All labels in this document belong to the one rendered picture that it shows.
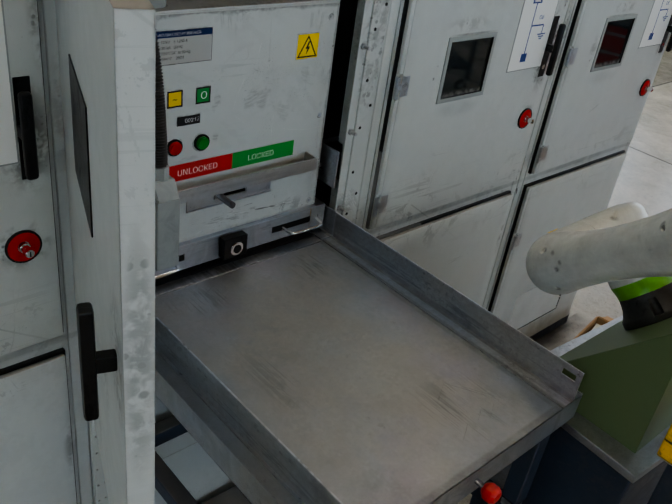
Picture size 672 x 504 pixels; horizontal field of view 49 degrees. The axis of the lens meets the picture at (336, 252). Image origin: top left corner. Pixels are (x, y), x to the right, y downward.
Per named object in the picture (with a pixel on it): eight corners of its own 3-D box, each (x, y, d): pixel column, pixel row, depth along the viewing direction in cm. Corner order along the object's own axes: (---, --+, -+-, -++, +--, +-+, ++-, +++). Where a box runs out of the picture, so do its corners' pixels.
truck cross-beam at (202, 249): (322, 225, 176) (325, 203, 173) (114, 291, 143) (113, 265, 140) (309, 216, 179) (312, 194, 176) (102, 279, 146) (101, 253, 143)
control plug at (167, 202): (180, 265, 137) (181, 182, 128) (157, 273, 134) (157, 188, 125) (158, 246, 142) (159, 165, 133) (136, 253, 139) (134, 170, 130)
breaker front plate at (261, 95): (315, 211, 172) (342, 4, 148) (126, 267, 142) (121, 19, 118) (312, 208, 173) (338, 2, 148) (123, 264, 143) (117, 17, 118)
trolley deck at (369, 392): (573, 416, 140) (583, 393, 137) (332, 595, 102) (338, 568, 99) (340, 253, 180) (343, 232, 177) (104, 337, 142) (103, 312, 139)
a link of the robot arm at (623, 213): (595, 310, 157) (557, 229, 159) (651, 284, 162) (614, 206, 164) (632, 301, 145) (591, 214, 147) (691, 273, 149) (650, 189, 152)
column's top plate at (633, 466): (619, 321, 182) (622, 314, 181) (745, 401, 161) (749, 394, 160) (500, 380, 156) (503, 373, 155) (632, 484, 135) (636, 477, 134)
